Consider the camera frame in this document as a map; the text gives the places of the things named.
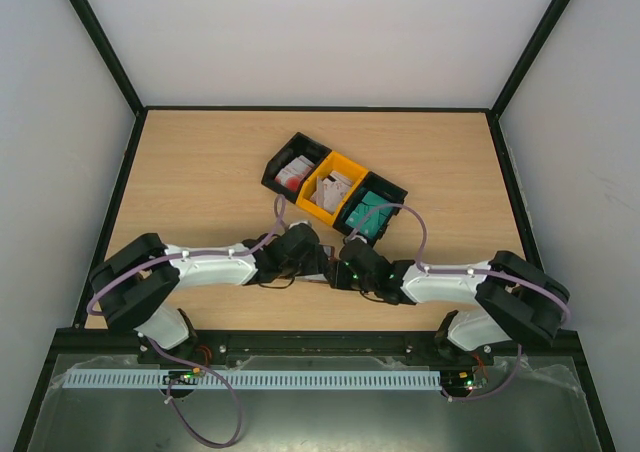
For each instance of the black plastic bin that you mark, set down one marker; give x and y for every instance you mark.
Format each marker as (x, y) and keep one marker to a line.
(381, 186)
(299, 144)

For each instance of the black metal frame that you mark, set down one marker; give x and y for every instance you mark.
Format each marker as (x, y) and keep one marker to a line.
(95, 31)

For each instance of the green card stack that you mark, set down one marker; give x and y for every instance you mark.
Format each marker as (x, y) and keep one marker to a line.
(366, 211)

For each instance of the black plastic bin left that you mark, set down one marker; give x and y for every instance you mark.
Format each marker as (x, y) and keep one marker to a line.
(299, 144)

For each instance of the brown leather card holder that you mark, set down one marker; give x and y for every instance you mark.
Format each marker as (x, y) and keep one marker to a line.
(332, 257)

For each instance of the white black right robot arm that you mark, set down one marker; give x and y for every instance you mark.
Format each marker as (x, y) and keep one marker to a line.
(510, 298)

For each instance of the yellow plastic bin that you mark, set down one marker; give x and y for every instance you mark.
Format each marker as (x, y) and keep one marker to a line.
(334, 162)

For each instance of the black plastic bin right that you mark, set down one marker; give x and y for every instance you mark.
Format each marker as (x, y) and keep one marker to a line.
(381, 186)

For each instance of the red white card stack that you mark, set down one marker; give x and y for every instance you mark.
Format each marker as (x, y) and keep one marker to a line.
(293, 173)

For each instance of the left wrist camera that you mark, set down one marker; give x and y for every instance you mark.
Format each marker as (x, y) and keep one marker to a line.
(303, 223)

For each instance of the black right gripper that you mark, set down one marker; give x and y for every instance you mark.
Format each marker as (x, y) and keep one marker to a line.
(341, 273)

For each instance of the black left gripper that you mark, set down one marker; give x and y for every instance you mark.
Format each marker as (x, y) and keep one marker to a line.
(317, 265)

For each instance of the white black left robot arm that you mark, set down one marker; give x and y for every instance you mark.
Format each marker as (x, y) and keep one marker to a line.
(130, 289)

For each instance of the light blue cable duct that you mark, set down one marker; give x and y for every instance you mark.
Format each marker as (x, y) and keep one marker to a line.
(253, 380)

